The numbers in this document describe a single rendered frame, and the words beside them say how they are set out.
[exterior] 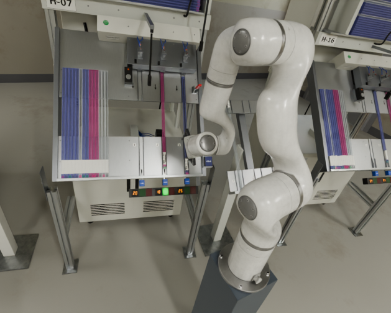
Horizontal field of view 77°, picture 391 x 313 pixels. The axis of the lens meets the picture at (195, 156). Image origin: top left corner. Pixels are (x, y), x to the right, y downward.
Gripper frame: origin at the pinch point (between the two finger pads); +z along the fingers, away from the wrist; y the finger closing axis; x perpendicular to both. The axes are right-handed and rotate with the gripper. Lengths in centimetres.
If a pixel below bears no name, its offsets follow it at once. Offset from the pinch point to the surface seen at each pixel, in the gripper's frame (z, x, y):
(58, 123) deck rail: 7, 53, 23
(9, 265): 54, 105, -45
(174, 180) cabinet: 49, 1, -19
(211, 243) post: 54, -16, -70
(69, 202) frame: 51, 66, -17
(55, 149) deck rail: 6, 57, 11
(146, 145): 7.3, 17.7, 5.3
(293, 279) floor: 29, -60, -100
